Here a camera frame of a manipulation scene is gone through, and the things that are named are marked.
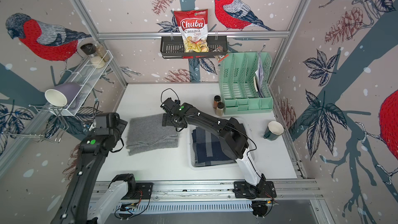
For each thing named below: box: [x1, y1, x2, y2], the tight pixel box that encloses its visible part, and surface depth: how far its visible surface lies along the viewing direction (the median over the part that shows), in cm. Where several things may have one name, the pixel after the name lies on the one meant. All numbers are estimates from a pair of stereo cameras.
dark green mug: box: [263, 120, 285, 142], surface depth 87 cm
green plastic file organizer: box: [218, 51, 274, 115], surface depth 106 cm
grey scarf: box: [125, 113, 180, 157], surface depth 90 cm
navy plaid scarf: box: [191, 127, 237, 167], surface depth 81 cm
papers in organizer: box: [253, 52, 265, 98], surface depth 94 cm
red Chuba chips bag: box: [174, 8, 209, 53], surface depth 84 cm
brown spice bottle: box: [212, 94, 222, 110], surface depth 102 cm
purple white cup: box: [44, 82, 82, 108], surface depth 63 cm
